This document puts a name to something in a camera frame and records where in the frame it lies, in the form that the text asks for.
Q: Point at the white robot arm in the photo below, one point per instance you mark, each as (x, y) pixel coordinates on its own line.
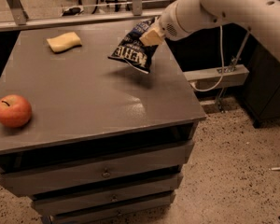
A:
(261, 18)

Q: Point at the yellow sponge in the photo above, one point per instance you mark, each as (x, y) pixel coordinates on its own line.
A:
(64, 42)

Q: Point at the grey metal railing beam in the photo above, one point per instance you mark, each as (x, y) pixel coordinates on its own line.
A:
(21, 20)

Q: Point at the top grey drawer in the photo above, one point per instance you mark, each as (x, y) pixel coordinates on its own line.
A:
(72, 174)

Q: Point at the red apple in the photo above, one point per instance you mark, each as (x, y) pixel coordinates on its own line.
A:
(15, 111)

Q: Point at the grey drawer cabinet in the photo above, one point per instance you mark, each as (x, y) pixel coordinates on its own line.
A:
(87, 106)

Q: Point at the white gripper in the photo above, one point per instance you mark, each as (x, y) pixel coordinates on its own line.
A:
(167, 24)

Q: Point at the bottom grey drawer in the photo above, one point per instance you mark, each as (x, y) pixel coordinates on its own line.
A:
(115, 209)

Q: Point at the middle grey drawer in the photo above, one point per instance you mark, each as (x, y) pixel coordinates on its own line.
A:
(106, 192)

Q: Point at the grey metal floor block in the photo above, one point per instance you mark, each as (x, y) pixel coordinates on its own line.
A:
(217, 78)

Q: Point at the grey drawer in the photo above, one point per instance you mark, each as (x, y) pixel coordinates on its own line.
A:
(115, 209)
(106, 192)
(72, 174)

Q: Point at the blue Kettle chip bag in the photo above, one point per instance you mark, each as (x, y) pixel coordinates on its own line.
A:
(132, 51)

